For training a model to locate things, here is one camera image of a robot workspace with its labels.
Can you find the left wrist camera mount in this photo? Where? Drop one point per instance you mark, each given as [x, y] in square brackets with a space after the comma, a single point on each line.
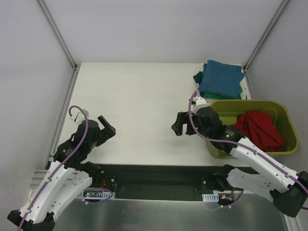
[77, 117]

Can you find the right white cable duct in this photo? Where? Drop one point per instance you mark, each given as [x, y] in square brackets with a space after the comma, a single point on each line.
[213, 197]

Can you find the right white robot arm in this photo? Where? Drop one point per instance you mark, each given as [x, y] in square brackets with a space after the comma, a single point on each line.
[284, 187]

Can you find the right aluminium frame post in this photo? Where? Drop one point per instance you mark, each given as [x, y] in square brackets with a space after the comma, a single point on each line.
[269, 28]

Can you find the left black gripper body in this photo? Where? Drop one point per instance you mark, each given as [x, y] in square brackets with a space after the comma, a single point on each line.
[103, 133]

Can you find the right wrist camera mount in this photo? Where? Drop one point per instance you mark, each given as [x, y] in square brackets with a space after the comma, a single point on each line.
[198, 102]

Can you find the red t shirt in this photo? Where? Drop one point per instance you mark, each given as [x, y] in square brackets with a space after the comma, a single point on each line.
[259, 128]

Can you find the left aluminium frame post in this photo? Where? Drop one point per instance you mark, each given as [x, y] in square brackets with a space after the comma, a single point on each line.
[54, 28]

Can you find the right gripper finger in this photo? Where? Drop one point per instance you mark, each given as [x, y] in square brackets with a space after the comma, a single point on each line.
[177, 127]
[182, 118]

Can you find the left white cable duct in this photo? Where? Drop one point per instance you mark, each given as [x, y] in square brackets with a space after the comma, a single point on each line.
[96, 195]

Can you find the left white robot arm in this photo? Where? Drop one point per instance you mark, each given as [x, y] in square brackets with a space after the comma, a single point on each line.
[68, 177]

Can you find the white cable duct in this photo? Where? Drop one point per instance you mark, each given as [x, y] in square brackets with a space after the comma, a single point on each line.
[213, 197]
[96, 195]

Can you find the folded blue t shirt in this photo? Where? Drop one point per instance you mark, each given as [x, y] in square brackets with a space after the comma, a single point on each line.
[212, 65]

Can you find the aluminium frame post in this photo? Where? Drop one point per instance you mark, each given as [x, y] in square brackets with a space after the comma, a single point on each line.
[54, 28]
[269, 28]

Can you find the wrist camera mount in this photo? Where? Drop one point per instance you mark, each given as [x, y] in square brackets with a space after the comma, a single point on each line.
[198, 102]
[77, 117]

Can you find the folded dark green t shirt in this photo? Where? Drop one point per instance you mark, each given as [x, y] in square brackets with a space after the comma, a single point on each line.
[198, 77]

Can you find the olive green plastic basket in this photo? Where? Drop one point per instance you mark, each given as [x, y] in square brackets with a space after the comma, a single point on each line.
[229, 110]

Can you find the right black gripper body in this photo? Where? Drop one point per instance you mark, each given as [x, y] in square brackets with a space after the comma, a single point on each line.
[189, 123]

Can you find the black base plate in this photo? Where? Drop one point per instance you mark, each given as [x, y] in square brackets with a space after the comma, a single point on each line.
[165, 183]

